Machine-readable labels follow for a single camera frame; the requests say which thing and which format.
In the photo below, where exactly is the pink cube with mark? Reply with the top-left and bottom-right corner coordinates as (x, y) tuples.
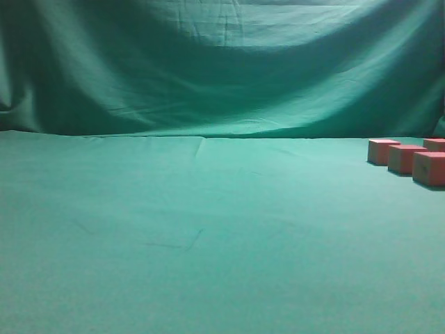
(412, 152), (445, 186)

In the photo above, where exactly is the green cloth backdrop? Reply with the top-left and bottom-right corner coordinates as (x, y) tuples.
(1, 1), (444, 333)

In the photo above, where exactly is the far left pink cube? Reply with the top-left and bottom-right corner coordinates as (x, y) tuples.
(367, 138), (401, 166)

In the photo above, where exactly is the middle pink cube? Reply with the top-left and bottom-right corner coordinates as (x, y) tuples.
(387, 145), (427, 175)

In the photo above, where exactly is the far right pink cube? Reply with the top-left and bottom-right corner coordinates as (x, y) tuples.
(423, 138), (445, 152)

